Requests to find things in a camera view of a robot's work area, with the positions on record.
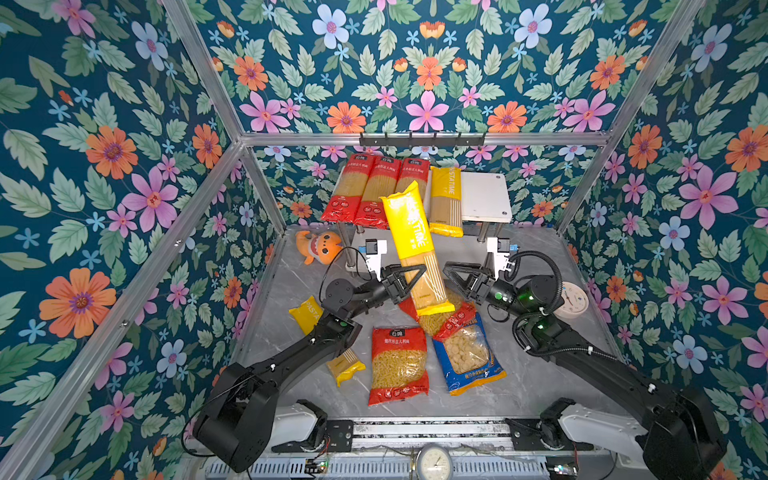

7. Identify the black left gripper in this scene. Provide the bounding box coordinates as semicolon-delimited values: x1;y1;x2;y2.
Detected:
346;261;425;322

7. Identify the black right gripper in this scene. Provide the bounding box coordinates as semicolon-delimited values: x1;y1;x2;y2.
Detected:
448;262;535;327

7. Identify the yellow spaghetti box front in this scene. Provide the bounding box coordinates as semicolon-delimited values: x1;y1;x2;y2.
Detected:
382;182;455;316

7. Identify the yellow spaghetti box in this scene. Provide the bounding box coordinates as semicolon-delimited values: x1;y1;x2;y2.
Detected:
382;182;455;316
429;167;464;238

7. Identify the red macaroni bag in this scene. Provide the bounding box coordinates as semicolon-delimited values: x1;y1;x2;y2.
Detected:
368;327;430;406
399;290;476;341

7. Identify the blue pasta bag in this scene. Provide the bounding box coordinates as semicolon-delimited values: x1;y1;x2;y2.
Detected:
433;314;507;396

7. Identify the red macaroni bag front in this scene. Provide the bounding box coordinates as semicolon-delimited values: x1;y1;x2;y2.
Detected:
368;327;430;406

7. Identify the yellow spaghetti box back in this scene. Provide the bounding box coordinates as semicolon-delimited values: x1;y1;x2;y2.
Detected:
429;167;464;238

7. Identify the red spaghetti bag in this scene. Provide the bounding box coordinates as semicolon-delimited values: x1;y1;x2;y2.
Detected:
353;157;402;229
321;154;376;223
395;158;431;200

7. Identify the yellow spaghetti box hidden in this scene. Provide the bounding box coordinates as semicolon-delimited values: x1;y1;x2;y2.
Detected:
289;297;367;387

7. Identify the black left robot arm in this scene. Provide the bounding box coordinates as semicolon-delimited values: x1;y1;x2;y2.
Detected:
193;265;427;473

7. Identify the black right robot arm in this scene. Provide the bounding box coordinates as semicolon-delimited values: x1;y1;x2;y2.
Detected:
443;262;727;479

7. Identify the white two-tier shelf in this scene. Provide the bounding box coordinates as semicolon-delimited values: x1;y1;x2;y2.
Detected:
338;172;512;266

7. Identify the orange plush toy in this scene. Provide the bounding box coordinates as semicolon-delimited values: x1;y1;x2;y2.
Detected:
295;230;344;265

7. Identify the round white clock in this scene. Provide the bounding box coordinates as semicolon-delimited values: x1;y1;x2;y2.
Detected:
555;281;590;320

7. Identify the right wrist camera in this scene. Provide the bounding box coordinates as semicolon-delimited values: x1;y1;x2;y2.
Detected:
486;237;514;279

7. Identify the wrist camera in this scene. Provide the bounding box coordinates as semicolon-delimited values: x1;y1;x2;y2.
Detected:
360;239;388;280
486;237;514;279

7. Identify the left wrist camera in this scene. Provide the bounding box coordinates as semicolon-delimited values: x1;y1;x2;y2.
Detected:
360;239;388;280

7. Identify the black hook rail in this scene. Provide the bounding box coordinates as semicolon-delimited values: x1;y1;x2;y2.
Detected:
357;132;486;149

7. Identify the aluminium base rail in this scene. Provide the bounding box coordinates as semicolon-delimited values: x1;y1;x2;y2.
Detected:
179;416;685;480

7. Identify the round gauge front rail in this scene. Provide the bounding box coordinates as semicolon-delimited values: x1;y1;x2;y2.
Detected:
416;443;454;480

